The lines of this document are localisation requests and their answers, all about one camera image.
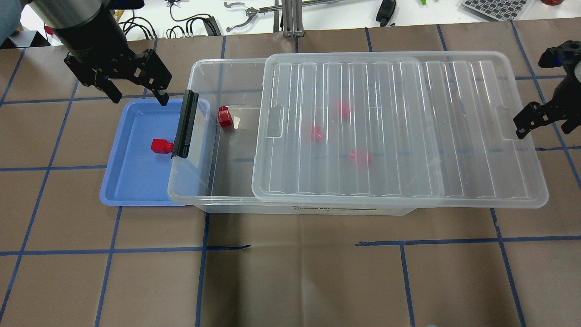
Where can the blue plastic tray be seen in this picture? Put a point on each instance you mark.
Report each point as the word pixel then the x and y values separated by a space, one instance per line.
pixel 136 176

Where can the clear plastic box lid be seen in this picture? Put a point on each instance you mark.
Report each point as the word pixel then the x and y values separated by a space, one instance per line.
pixel 438 124

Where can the black handheld device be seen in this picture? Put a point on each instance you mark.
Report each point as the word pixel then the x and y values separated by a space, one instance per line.
pixel 385 12

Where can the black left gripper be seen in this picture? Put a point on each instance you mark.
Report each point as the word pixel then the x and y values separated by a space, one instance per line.
pixel 97 42

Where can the red block near latch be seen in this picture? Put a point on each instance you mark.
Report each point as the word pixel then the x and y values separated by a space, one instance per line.
pixel 225 118

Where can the aluminium frame post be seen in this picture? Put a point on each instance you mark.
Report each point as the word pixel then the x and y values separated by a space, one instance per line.
pixel 292 18

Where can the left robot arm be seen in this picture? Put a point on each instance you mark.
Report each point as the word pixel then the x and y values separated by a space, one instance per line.
pixel 85 22

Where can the red block middle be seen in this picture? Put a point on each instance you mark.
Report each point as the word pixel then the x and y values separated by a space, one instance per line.
pixel 317 134

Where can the black box latch handle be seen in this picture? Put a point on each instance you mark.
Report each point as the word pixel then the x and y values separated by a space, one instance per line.
pixel 185 124

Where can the clear plastic storage box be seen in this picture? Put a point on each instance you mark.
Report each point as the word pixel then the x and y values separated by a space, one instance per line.
pixel 238 84

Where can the red block from tray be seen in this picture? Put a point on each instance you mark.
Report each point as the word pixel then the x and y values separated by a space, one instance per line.
pixel 161 146

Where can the metal grabber tool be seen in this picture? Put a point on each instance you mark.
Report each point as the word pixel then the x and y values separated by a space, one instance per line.
pixel 252 12

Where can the red block lower right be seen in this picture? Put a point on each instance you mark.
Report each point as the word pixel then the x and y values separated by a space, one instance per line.
pixel 360 158

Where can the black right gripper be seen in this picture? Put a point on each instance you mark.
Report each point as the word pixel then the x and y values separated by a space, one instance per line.
pixel 541 113

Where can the red block upper right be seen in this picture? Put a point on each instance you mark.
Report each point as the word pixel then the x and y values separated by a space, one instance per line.
pixel 344 110

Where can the grey keyboard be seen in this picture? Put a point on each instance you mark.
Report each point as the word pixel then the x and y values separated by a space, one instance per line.
pixel 497 10

